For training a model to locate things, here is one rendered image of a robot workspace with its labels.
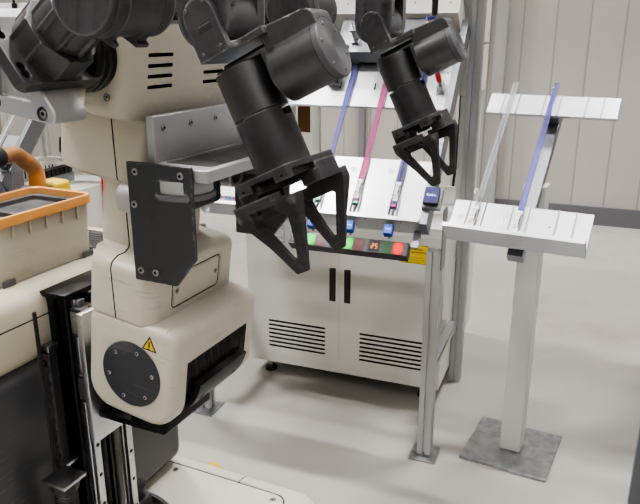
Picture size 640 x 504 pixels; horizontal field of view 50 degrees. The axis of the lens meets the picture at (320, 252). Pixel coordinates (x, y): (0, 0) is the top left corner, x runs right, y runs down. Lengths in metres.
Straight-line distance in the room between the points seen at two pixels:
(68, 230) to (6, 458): 0.39
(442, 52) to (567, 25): 3.72
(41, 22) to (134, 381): 0.52
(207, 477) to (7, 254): 0.68
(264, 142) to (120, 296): 0.43
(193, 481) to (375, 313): 0.98
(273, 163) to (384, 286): 1.64
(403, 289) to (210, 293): 1.23
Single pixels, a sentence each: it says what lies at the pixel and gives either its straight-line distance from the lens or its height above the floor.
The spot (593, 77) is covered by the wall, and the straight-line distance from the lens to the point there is 4.74.
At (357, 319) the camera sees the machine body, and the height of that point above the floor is 0.28.
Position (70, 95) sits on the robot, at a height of 1.13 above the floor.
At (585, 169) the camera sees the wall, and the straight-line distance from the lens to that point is 4.81.
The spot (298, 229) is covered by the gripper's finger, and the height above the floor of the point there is 1.03.
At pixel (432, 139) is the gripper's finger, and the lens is 1.01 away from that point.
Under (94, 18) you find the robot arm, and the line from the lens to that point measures 0.74.
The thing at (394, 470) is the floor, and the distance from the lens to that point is 2.09.
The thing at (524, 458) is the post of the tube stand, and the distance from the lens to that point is 2.19.
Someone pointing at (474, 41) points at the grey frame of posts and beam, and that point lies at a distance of 2.28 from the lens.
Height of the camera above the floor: 1.20
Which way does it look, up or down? 18 degrees down
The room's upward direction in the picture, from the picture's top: straight up
